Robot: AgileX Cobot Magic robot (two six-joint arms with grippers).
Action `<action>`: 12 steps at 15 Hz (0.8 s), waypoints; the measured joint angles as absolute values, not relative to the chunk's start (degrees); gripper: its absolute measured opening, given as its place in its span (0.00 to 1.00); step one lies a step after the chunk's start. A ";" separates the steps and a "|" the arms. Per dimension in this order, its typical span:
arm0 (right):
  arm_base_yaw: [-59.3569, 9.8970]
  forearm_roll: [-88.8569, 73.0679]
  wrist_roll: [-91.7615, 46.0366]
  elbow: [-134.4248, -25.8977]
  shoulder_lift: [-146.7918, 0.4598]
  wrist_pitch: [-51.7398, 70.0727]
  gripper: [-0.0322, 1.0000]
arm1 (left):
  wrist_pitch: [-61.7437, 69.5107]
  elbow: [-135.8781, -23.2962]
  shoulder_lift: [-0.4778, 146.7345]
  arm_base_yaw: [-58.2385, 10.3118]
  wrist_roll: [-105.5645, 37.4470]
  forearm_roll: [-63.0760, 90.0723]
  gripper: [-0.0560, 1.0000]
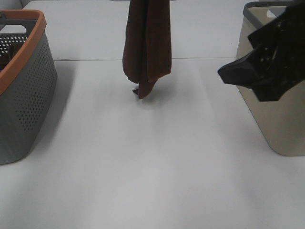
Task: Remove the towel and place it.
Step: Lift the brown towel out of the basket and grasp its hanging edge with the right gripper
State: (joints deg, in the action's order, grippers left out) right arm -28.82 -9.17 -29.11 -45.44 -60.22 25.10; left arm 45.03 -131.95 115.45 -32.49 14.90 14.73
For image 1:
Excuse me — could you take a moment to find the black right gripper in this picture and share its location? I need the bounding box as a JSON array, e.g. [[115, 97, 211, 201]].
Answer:
[[217, 0, 305, 102]]

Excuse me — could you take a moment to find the grey basket with orange rim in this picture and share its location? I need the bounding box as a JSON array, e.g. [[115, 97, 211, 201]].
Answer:
[[0, 10, 57, 165]]

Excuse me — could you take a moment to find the brown towel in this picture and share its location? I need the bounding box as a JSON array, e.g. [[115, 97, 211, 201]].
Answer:
[[122, 0, 172, 99]]

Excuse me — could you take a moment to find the beige basket with grey rim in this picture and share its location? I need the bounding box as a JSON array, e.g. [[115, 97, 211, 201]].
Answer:
[[236, 1, 305, 156]]

